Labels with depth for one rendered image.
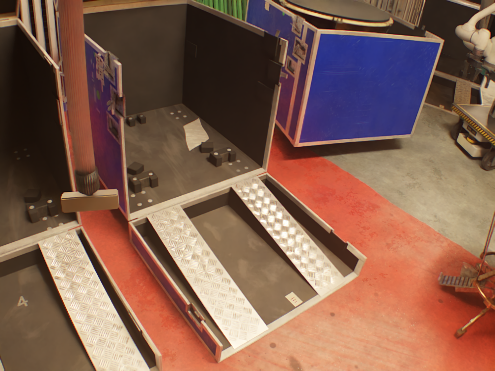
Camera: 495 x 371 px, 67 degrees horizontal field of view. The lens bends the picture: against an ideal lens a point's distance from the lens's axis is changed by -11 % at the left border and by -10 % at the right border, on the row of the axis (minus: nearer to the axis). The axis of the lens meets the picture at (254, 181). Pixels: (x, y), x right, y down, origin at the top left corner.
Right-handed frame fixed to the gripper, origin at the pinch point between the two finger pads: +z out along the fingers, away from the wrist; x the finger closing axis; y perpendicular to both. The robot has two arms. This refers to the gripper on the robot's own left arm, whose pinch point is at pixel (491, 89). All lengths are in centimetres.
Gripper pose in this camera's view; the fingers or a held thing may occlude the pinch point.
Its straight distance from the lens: 340.8
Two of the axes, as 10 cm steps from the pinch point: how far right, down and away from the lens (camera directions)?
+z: -1.2, 8.0, 5.8
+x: 2.1, 6.0, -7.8
